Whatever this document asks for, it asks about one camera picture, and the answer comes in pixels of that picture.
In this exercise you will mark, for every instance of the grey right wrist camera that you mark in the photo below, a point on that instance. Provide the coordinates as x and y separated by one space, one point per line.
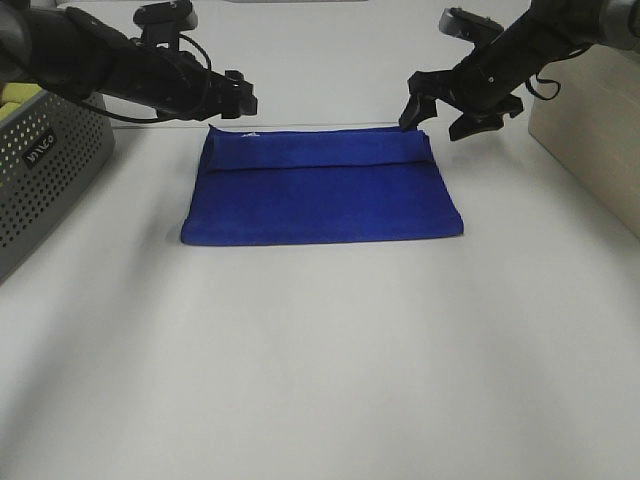
459 23

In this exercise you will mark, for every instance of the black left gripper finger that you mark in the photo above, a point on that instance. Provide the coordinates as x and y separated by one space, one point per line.
238 96

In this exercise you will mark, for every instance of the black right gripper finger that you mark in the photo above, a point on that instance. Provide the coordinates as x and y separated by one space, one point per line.
418 109
473 121

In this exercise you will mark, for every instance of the yellow-green towel in basket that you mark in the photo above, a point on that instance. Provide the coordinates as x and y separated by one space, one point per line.
14 95

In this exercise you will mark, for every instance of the grey perforated laundry basket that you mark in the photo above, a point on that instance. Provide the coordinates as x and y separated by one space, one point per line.
51 151

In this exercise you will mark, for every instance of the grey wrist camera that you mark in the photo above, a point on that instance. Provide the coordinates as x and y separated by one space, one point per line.
459 23
180 14

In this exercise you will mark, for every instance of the blue microfiber towel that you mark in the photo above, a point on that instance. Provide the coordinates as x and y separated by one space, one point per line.
263 188

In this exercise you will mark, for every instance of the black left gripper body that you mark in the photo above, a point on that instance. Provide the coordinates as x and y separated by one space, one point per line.
171 82

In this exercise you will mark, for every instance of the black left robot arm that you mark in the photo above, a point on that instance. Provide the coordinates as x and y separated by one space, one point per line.
74 55

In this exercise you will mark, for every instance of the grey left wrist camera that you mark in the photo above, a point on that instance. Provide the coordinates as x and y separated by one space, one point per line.
180 14

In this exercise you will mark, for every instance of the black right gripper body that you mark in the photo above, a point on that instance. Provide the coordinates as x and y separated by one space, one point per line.
499 62

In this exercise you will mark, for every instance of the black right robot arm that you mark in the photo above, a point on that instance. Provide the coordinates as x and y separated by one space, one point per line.
567 29

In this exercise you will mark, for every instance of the beige storage box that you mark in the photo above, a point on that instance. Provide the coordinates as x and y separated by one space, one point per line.
592 126

